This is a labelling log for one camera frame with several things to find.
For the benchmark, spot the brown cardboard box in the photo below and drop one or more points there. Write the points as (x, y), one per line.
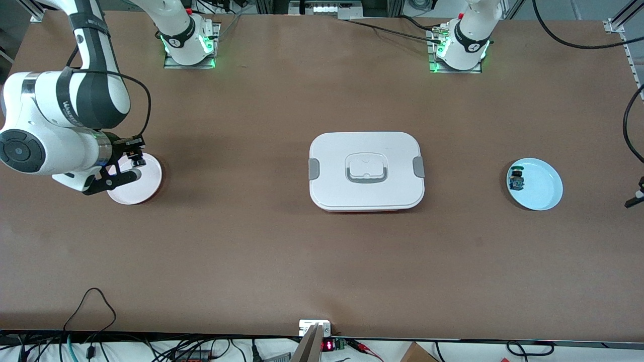
(417, 354)

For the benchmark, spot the white power strip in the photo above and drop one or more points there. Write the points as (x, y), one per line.
(324, 7)

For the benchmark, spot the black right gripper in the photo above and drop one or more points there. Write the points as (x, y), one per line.
(117, 149)

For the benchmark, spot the light blue round plate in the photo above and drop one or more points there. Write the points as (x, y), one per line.
(538, 188)

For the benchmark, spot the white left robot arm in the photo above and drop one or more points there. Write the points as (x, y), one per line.
(470, 35)

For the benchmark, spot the small silver metal bracket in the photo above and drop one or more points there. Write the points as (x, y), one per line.
(308, 324)

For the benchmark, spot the green and blue switch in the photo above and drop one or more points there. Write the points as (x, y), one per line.
(516, 178)

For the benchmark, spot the aluminium profile rail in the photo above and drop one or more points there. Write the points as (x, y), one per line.
(629, 45)

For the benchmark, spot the pale pink round plate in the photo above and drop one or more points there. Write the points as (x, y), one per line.
(146, 186)

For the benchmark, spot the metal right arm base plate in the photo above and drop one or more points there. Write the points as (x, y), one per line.
(173, 65)

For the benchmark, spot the red digit display module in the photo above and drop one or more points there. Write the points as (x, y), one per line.
(328, 345)

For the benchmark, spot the grey metal bar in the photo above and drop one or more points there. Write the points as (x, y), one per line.
(308, 349)

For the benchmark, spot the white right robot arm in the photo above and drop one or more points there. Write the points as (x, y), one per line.
(40, 115)

